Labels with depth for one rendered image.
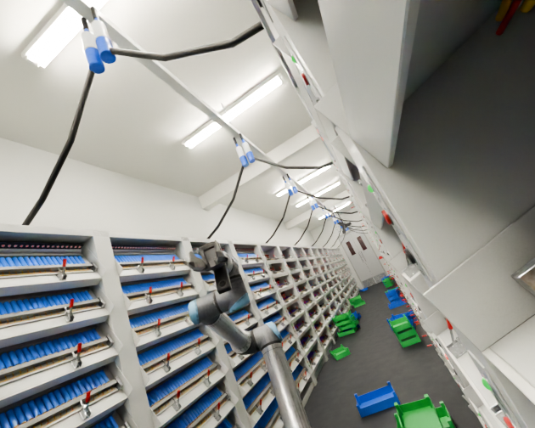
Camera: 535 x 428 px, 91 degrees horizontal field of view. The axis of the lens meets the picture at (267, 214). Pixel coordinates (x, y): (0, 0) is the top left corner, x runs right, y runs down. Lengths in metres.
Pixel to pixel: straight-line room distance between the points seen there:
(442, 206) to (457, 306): 0.08
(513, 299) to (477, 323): 0.03
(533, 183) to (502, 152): 0.03
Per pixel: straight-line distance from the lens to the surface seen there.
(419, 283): 0.34
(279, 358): 1.52
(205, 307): 1.07
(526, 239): 0.26
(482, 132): 0.27
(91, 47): 1.55
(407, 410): 2.11
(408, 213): 0.25
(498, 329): 0.26
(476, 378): 0.70
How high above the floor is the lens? 1.02
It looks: 17 degrees up
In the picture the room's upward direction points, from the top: 24 degrees counter-clockwise
